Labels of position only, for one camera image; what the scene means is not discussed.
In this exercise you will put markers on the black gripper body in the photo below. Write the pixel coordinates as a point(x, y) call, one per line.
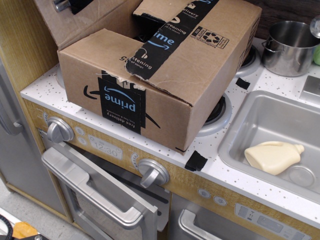
point(78, 5)

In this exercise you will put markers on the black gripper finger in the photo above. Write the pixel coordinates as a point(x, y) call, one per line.
point(60, 5)

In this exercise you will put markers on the brown cardboard prime box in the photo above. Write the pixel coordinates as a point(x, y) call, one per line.
point(156, 67)

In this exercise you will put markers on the left silver stove knob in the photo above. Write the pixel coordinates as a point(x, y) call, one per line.
point(59, 131)

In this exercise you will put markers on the silver stove knob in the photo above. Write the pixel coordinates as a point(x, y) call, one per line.
point(59, 131)
point(152, 173)

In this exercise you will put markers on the silver toy fridge door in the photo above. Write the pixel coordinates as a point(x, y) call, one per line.
point(21, 167)

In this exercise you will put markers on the front grey stove burner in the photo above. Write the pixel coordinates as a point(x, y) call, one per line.
point(218, 118)

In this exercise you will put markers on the rear grey stove burner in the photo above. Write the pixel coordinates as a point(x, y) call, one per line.
point(250, 64)

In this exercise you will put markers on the black tape piece rear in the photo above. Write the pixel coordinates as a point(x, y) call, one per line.
point(242, 83)

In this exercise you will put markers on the black tape piece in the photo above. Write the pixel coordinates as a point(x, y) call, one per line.
point(242, 83)
point(196, 162)

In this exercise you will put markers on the right silver stove knob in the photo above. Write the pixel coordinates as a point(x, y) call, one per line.
point(152, 173)

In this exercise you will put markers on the black tape piece front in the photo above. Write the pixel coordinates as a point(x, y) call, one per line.
point(196, 162)

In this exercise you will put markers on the silver oven door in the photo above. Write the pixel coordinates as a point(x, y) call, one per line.
point(100, 204)

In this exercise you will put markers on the silver toy sink basin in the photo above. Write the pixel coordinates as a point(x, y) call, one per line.
point(265, 117)

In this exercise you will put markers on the stainless steel pot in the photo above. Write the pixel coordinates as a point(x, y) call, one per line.
point(289, 49)

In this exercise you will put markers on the orange object on floor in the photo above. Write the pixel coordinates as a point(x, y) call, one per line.
point(23, 230)

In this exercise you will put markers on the clear round faucet knob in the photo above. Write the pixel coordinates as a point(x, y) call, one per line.
point(315, 26)

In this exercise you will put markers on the silver dishwasher door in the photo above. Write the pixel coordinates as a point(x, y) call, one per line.
point(189, 221)

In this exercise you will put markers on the green object at edge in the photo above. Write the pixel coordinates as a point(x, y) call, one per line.
point(316, 56)

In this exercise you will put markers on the cream plastic detergent bottle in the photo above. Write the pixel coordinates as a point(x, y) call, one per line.
point(274, 157)

